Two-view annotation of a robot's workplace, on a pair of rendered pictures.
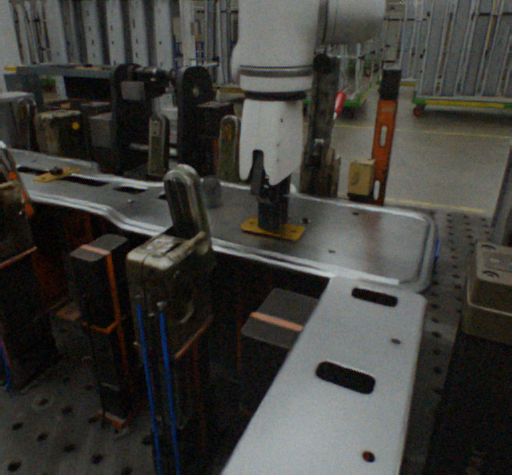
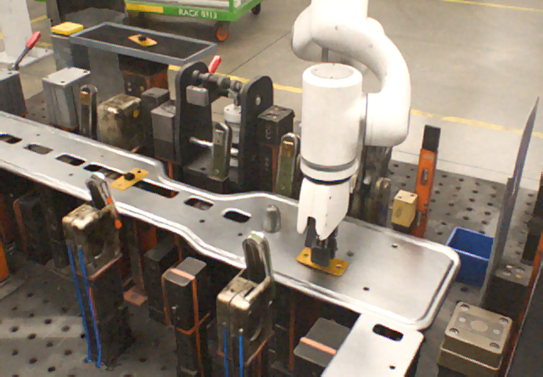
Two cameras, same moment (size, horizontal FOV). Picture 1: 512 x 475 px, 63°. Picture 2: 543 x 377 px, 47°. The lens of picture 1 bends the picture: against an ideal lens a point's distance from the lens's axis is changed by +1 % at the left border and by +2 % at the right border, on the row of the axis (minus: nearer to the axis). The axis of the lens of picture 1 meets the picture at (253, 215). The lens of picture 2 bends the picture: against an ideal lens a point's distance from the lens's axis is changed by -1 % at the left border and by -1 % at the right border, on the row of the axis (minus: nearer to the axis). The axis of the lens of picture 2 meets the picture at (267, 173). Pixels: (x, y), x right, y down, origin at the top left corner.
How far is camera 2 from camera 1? 53 cm
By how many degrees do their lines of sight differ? 8
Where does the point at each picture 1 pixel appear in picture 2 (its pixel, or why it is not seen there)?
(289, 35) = (337, 147)
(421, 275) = (428, 314)
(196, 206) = (265, 261)
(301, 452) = not seen: outside the picture
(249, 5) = (309, 125)
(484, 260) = (455, 319)
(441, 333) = not seen: hidden behind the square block
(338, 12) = (372, 135)
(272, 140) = (322, 212)
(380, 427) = not seen: outside the picture
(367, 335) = (375, 362)
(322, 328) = (347, 356)
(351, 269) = (377, 306)
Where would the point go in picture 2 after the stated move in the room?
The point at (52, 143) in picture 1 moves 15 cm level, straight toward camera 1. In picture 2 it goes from (114, 133) to (126, 163)
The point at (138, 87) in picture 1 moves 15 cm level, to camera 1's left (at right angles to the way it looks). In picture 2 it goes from (203, 95) to (132, 92)
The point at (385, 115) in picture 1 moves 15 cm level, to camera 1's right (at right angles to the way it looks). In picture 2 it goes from (426, 160) to (513, 164)
